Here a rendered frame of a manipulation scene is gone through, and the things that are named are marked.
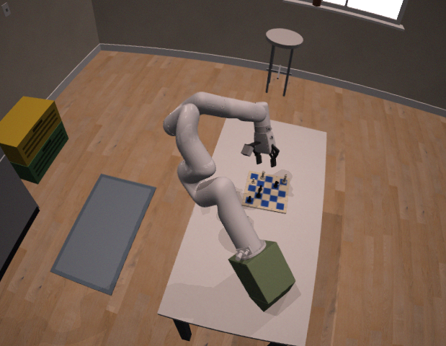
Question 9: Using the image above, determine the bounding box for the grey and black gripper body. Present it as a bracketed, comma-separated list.
[254, 131, 276, 154]

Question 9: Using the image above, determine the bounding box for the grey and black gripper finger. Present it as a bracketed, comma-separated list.
[269, 144, 280, 167]
[253, 148, 262, 164]

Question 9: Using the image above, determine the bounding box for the blue and cream chessboard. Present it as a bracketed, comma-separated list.
[242, 171, 290, 213]

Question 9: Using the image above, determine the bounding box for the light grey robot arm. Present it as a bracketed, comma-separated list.
[163, 92, 272, 261]

